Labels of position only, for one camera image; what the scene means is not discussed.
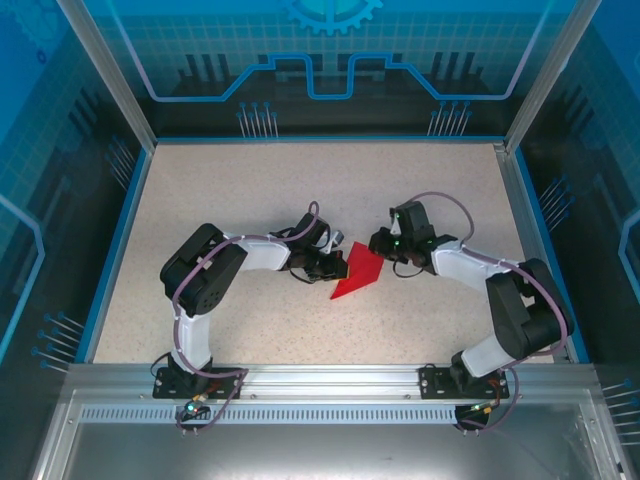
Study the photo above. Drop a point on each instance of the red paper sheet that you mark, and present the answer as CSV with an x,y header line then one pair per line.
x,y
360,270

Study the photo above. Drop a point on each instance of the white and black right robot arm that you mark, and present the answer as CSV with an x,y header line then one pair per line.
x,y
530,320

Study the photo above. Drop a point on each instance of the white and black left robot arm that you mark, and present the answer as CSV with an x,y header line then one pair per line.
x,y
205,280

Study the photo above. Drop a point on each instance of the shiny metal sheet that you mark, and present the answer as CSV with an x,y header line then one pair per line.
x,y
320,450

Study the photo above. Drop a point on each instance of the blue table border strip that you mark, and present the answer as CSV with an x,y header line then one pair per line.
x,y
117,250
550,250
330,139

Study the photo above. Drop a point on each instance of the blue printed side panel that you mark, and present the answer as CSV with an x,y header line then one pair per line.
x,y
40,200
600,200

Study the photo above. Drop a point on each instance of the aluminium mounting rail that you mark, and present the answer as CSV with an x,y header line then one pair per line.
x,y
330,382

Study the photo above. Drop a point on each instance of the aluminium side rail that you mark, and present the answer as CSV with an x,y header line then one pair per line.
x,y
530,250

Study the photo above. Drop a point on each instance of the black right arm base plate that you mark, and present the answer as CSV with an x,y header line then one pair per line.
x,y
430,382

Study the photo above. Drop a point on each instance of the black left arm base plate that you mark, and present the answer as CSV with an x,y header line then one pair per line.
x,y
162,387

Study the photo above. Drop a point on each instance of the blue printed gear wall panel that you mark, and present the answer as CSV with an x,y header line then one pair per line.
x,y
320,40

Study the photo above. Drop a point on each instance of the aluminium frame post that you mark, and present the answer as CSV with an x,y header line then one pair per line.
x,y
110,75
545,75

